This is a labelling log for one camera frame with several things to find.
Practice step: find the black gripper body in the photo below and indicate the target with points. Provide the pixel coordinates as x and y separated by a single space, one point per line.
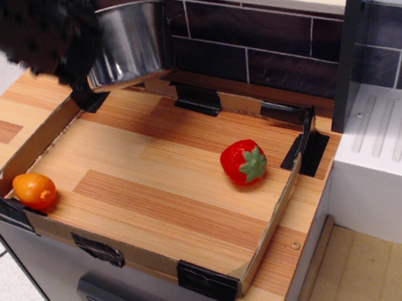
53 37

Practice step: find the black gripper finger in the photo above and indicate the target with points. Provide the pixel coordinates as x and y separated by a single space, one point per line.
84 97

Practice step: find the shiny metal pot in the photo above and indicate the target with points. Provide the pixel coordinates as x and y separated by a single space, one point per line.
135 45

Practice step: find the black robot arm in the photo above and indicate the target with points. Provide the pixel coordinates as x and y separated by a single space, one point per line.
54 37

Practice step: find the orange toy fruit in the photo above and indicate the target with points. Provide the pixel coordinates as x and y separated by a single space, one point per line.
34 190

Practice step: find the red toy strawberry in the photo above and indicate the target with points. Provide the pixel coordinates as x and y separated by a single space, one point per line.
244 162

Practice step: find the white toy sink drainboard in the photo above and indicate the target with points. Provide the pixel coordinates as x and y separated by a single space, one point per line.
366 180

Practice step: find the dark grey vertical post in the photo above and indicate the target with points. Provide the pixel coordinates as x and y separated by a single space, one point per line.
347 86

